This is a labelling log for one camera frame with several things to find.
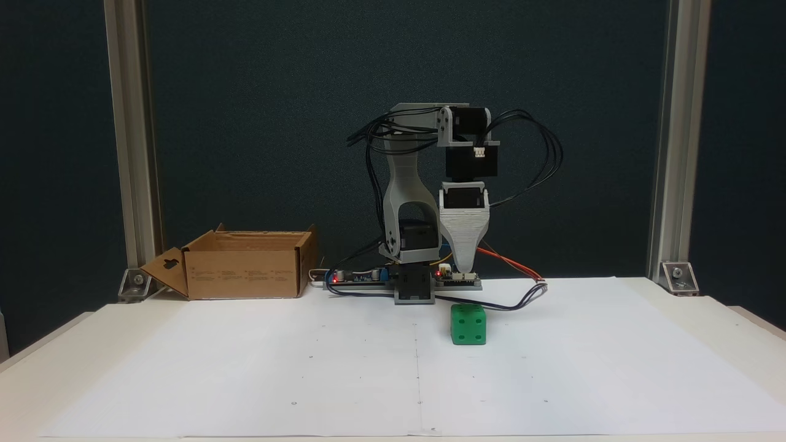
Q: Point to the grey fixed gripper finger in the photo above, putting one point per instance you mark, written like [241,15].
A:
[465,236]

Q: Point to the green dice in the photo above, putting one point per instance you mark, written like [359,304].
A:
[468,325]

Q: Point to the short circuit board white connectors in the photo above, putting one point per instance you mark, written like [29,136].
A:
[457,281]

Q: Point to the long circuit board blue parts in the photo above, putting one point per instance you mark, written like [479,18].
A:
[356,281]

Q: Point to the brown cardboard box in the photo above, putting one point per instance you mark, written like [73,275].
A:
[242,273]

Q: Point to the white paper sheet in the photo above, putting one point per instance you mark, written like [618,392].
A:
[245,368]

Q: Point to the metal corner bracket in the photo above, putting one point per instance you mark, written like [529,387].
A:
[136,283]
[679,277]

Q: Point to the aluminium frame post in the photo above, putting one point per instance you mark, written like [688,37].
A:
[129,123]
[678,123]

